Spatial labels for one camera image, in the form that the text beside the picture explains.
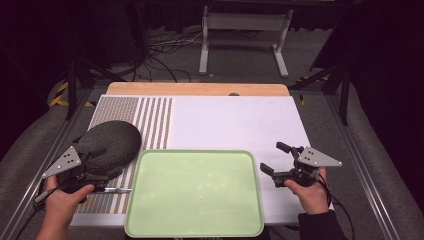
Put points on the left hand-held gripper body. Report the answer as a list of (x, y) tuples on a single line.
[(62, 162)]

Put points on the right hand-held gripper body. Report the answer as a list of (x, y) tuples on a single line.
[(318, 158)]

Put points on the dark green knit hat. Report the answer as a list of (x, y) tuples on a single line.
[(111, 143)]

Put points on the person's right hand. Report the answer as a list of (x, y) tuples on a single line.
[(309, 196)]

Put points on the person's left hand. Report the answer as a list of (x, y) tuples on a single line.
[(63, 203)]

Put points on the small silver metal tool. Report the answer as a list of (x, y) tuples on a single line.
[(117, 190)]

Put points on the striped white mat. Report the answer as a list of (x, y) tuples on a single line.
[(233, 123)]

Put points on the yellow black floor tape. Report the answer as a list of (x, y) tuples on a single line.
[(59, 98)]

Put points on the black metal stand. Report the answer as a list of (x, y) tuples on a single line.
[(71, 90), (344, 100)]

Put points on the striped woven placemat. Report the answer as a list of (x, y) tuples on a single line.
[(151, 116)]

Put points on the light green plastic tray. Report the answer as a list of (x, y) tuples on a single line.
[(195, 195)]

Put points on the aluminium rail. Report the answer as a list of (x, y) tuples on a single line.
[(363, 173), (33, 186)]

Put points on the white metal table frame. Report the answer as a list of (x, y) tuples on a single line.
[(245, 20)]

